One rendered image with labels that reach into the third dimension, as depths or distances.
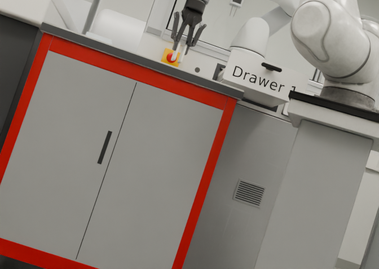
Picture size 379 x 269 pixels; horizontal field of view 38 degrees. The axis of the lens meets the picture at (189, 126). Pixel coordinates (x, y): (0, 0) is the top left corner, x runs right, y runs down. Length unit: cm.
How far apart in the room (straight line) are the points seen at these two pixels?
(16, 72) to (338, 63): 115
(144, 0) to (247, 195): 367
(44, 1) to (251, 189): 107
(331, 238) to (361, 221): 440
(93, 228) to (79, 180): 14
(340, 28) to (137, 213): 76
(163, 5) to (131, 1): 337
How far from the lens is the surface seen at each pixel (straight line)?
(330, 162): 154
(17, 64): 209
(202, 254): 227
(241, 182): 225
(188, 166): 163
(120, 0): 565
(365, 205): 594
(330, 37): 142
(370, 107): 163
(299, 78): 197
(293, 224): 154
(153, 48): 225
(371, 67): 160
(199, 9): 206
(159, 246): 165
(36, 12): 204
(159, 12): 228
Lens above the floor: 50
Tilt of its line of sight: 4 degrees up
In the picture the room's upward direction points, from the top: 18 degrees clockwise
